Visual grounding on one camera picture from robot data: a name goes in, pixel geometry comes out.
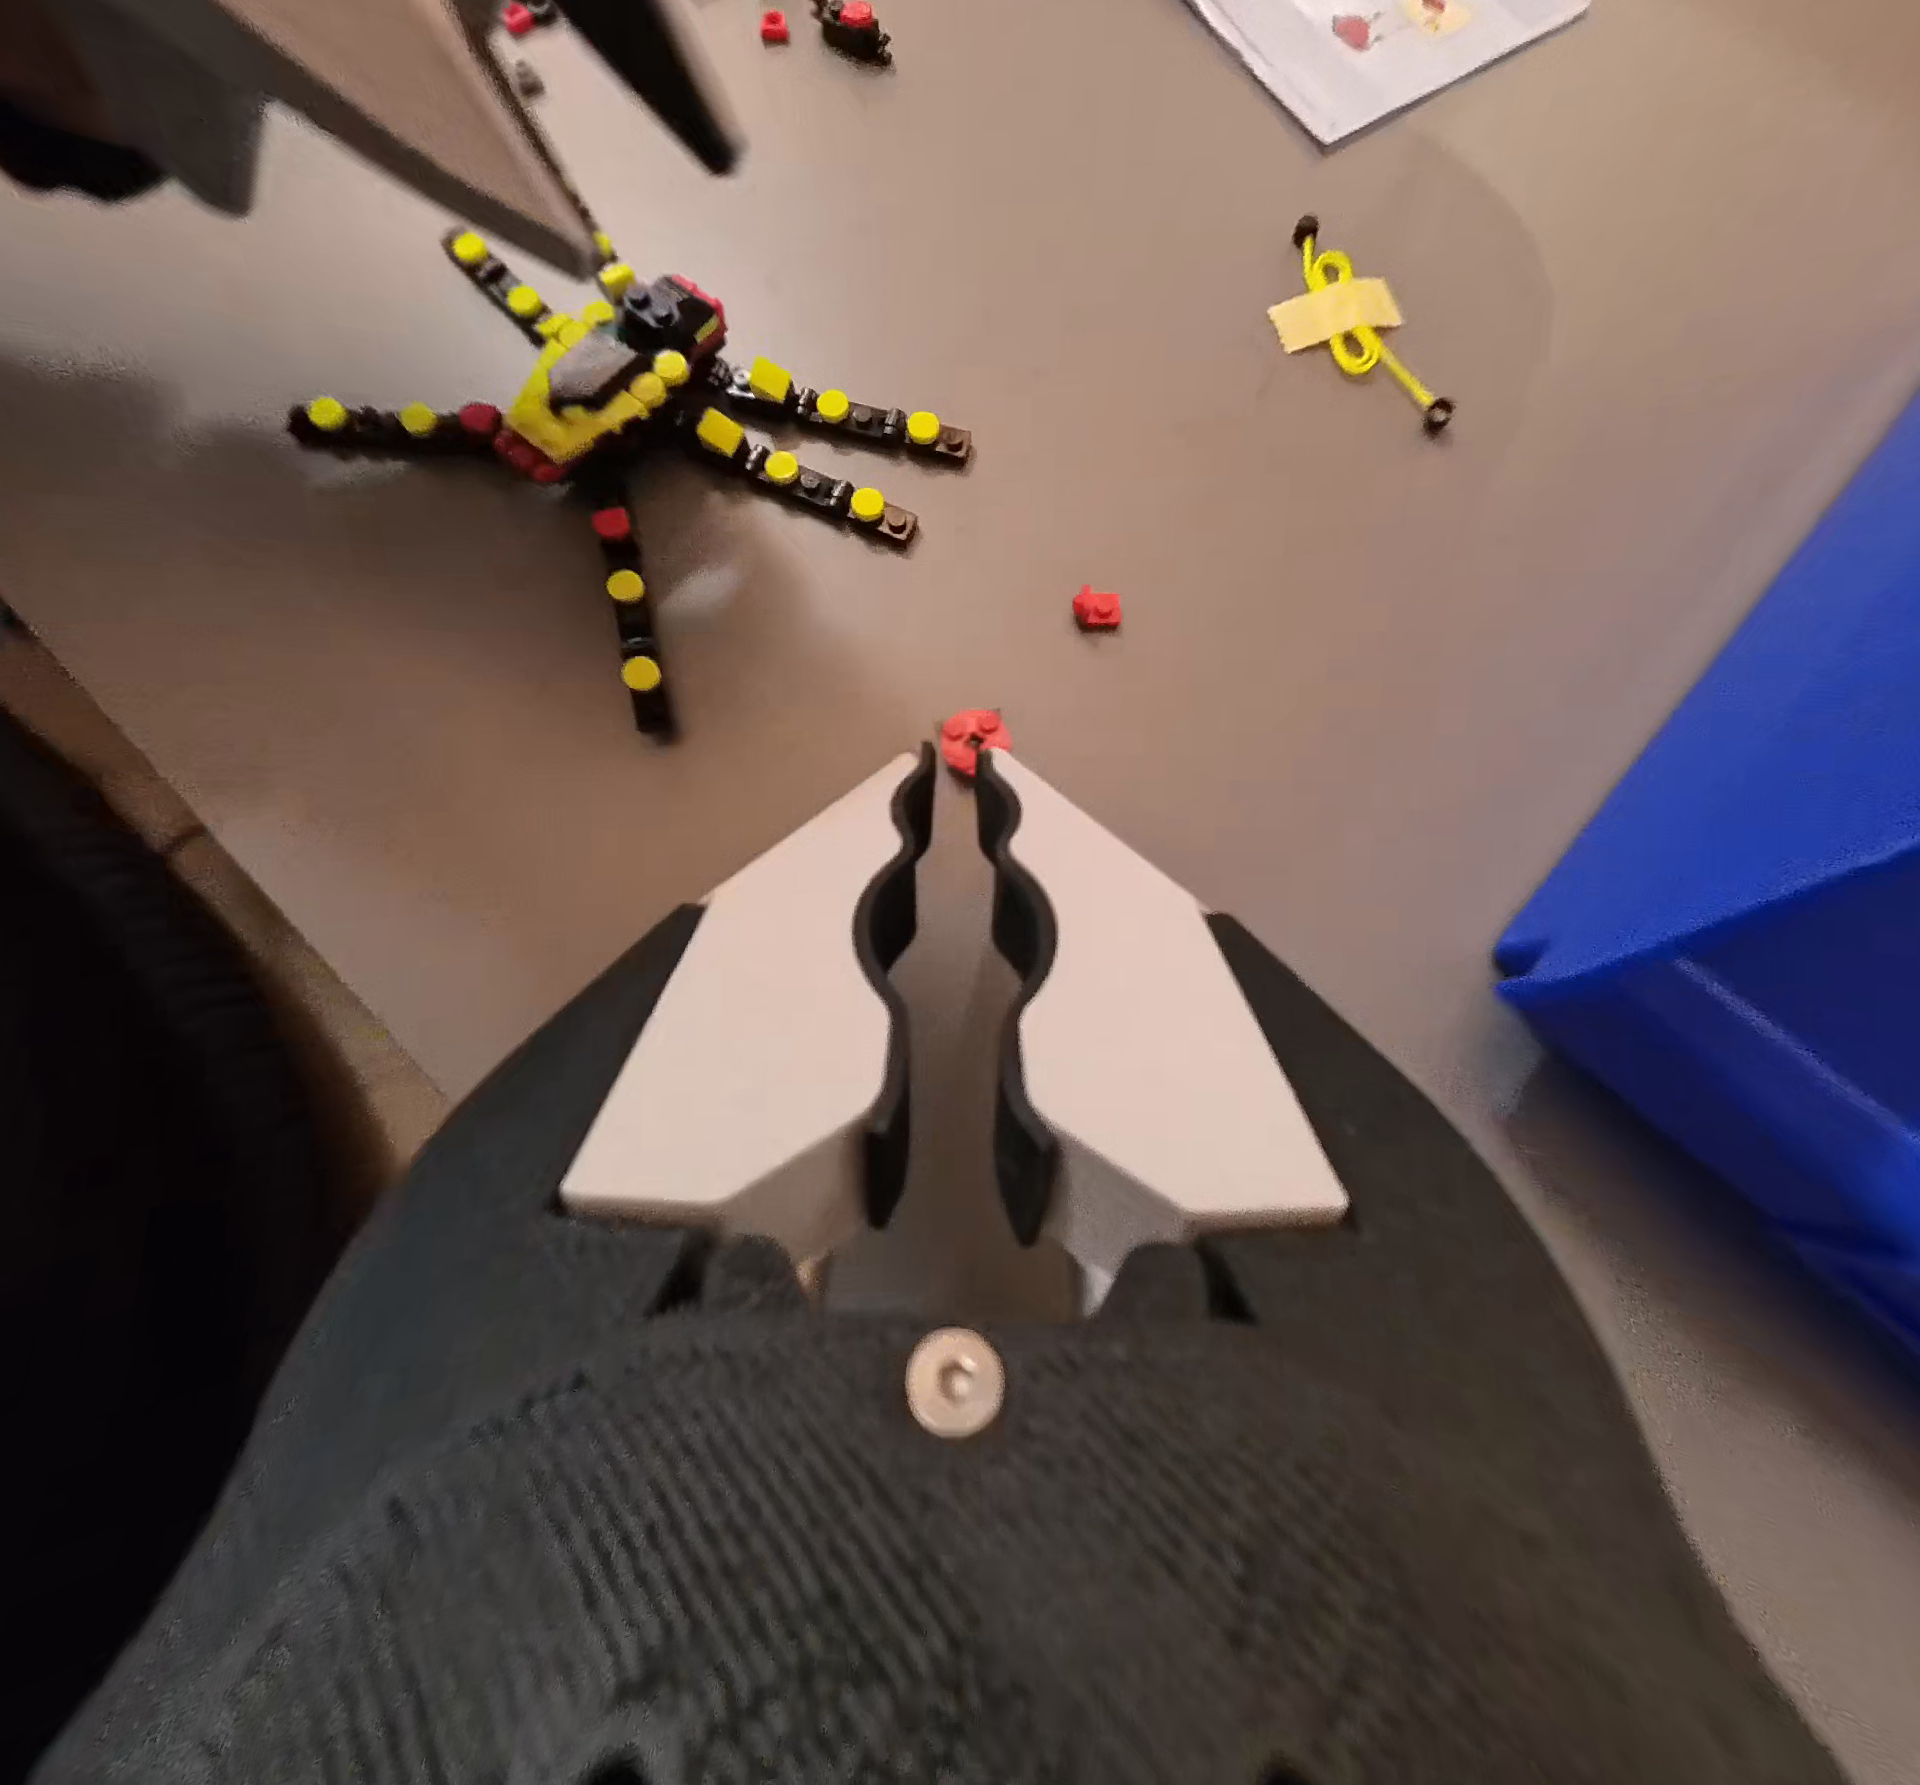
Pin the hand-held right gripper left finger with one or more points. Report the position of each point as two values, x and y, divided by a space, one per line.
718 1049

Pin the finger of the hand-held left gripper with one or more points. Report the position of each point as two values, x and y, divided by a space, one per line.
300 2
614 2

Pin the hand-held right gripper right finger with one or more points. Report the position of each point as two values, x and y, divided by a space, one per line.
1186 1049

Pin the red round lego piece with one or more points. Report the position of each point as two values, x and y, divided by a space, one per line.
972 739

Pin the black yellow lego spider model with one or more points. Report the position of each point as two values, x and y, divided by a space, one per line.
562 412

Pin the small red lego piece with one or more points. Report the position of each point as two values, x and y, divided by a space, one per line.
1096 610

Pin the red lego plate with clip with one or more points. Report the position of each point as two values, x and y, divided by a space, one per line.
521 16

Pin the black and red lego piece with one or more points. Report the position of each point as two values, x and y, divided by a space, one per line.
854 25

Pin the blue plastic bin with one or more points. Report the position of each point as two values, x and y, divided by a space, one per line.
1770 842

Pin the person's dark knit sweater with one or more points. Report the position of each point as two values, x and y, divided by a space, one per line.
120 1216

